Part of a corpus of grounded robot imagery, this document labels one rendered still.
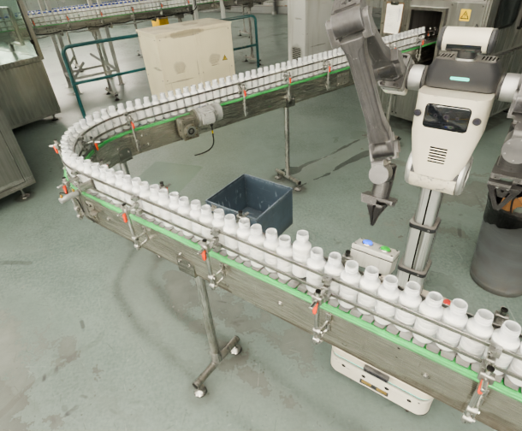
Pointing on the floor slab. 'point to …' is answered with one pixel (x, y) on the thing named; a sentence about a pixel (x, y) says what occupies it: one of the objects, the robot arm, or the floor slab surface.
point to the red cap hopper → (90, 53)
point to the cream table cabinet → (186, 54)
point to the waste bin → (511, 246)
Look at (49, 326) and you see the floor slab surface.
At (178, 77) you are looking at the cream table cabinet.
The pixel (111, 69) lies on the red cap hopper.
